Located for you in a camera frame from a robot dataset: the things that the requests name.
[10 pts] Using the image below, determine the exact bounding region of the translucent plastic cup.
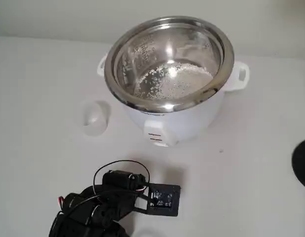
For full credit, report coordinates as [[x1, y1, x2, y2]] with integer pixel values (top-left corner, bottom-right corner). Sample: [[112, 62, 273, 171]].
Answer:
[[81, 99, 111, 137]]

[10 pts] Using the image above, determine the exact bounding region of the white rice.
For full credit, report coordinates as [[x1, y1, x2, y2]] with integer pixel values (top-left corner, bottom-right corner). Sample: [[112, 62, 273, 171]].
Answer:
[[134, 62, 214, 102]]

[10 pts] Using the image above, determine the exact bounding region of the white rice cooker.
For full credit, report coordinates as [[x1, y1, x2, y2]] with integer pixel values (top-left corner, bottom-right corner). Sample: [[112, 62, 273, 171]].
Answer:
[[96, 56, 251, 148]]

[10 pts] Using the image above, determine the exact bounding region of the steel inner pot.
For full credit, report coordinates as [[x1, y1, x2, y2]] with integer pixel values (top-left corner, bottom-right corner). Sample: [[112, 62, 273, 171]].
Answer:
[[103, 15, 235, 113]]

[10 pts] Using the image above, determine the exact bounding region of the black round object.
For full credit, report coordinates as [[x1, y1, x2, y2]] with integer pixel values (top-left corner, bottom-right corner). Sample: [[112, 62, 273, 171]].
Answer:
[[291, 138, 305, 191]]

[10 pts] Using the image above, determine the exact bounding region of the thin black wire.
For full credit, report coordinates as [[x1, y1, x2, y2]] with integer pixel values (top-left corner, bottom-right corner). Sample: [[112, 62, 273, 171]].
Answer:
[[93, 159, 151, 198]]

